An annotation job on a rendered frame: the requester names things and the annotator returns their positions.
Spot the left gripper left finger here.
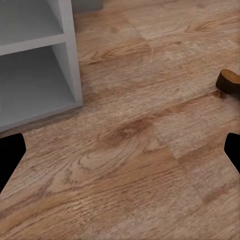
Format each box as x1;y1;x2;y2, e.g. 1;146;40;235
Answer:
0;133;26;193

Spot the sandal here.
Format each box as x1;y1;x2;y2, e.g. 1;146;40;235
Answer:
215;69;240;97

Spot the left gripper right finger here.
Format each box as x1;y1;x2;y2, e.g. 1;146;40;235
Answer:
224;133;240;173

